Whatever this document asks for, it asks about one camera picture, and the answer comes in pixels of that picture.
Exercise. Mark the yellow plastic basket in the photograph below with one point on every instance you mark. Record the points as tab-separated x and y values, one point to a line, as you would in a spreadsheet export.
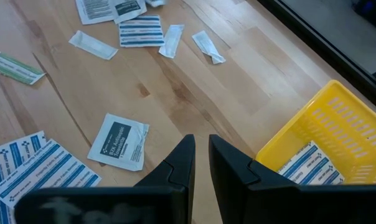
331	124

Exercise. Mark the fingertip fabric bandage packet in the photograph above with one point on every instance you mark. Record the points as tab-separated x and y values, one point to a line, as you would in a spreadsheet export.
48	172

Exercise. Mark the blue striped bandage packet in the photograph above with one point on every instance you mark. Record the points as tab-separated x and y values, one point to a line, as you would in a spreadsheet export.
13	152
141	31

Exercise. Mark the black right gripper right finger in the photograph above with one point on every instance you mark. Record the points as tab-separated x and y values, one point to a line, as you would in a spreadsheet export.
228	174

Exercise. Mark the green striped bandage packet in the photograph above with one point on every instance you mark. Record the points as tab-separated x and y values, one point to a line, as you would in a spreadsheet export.
16	68

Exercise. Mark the twisted white strip packet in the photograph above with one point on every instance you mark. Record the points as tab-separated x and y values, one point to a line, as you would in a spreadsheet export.
208	46

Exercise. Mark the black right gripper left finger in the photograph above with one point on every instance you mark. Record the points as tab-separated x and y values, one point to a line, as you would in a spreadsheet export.
180	171

